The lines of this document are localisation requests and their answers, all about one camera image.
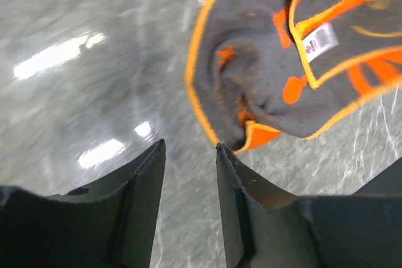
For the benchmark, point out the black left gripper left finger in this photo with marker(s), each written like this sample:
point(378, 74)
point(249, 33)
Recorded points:
point(111, 221)

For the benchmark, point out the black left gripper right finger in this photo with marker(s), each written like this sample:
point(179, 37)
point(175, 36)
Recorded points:
point(262, 224)

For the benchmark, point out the grey orange giraffe towel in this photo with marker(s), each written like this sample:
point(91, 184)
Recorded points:
point(260, 68)

